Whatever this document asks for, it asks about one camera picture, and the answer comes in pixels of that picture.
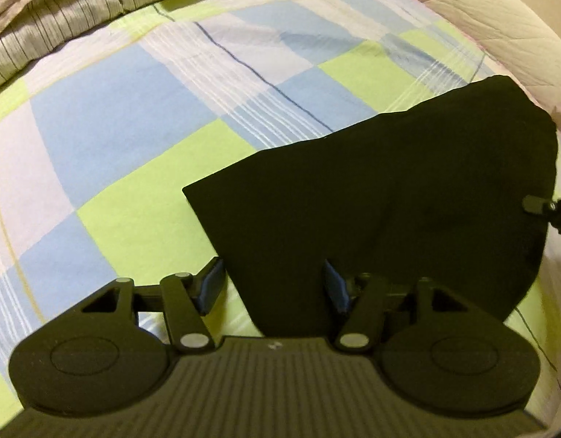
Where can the cream quilted mattress cover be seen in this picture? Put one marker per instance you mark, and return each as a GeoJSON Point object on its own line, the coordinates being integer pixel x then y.
{"type": "Point", "coordinates": [490, 13]}

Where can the checkered bed sheet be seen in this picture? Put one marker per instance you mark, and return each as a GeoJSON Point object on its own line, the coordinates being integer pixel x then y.
{"type": "Point", "coordinates": [125, 137]}

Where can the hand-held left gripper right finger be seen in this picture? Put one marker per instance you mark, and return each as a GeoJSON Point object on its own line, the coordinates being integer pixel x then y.
{"type": "Point", "coordinates": [336, 289]}

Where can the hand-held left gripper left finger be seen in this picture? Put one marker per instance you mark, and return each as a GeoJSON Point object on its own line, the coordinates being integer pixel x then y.
{"type": "Point", "coordinates": [209, 289]}

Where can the striped grey quilt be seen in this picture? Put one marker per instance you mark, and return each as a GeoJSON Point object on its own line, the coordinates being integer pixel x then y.
{"type": "Point", "coordinates": [70, 18]}

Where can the black garment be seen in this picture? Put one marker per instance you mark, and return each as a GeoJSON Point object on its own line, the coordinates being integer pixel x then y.
{"type": "Point", "coordinates": [399, 182]}

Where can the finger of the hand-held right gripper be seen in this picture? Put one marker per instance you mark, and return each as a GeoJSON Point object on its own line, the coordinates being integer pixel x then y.
{"type": "Point", "coordinates": [538, 204]}

